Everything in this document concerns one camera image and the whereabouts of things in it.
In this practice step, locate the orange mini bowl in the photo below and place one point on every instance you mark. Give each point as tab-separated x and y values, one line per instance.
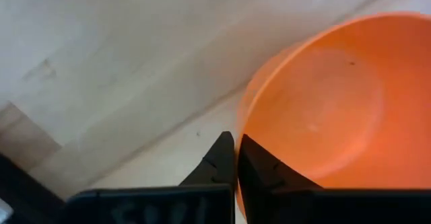
336	109

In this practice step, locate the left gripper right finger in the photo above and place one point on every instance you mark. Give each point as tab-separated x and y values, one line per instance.
259	177

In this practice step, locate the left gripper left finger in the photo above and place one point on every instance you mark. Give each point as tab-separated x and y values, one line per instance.
215	170

